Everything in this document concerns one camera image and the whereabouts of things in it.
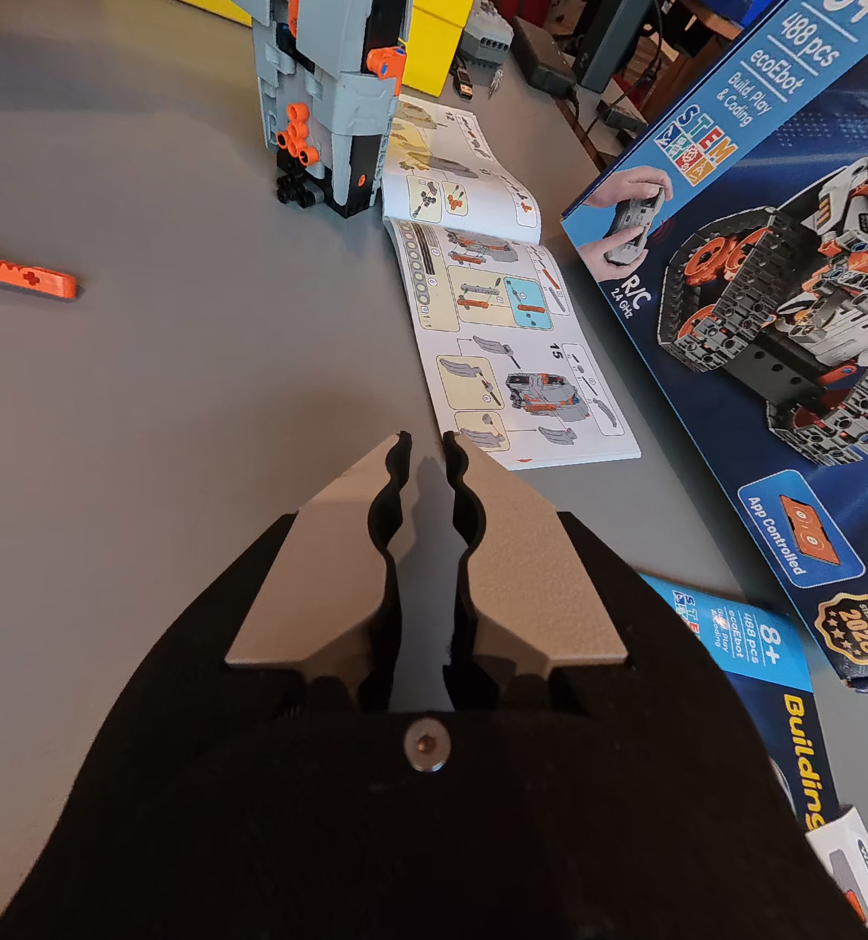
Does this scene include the orange toothed rack piece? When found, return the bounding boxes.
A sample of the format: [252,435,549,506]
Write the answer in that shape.
[0,250,80,301]

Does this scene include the grey desk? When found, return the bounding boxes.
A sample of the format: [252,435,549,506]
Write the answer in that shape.
[0,0,868,940]

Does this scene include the grey motor unit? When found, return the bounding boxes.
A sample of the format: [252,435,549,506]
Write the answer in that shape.
[454,0,516,72]

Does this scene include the open instruction booklet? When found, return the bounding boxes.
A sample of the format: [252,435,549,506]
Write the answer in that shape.
[382,94,642,471]

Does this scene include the grey orange brick robot model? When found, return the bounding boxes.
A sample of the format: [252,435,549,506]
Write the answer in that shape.
[252,0,409,219]

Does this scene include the sticker sheet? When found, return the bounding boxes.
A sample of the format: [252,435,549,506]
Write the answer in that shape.
[801,804,868,930]

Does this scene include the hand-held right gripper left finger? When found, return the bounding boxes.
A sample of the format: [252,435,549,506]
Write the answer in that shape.
[224,432,413,691]

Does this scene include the dark teal device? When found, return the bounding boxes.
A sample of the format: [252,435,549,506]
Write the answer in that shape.
[573,0,657,94]

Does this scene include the blue manual booklet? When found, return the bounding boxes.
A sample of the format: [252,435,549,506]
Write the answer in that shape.
[635,573,842,834]

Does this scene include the black power adapter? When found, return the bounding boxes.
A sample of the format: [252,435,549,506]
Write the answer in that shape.
[513,15,578,100]

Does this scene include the small black charger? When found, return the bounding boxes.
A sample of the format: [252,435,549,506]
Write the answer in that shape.
[601,103,649,138]

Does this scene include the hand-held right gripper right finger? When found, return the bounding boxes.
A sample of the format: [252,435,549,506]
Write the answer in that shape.
[443,432,629,691]

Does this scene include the blue robot kit box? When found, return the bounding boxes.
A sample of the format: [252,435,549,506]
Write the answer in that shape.
[560,0,868,693]

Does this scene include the yellow plastic bin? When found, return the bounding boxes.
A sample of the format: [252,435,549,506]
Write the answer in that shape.
[177,0,475,98]

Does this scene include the black cable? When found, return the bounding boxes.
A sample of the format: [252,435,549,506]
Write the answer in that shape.
[562,87,651,137]

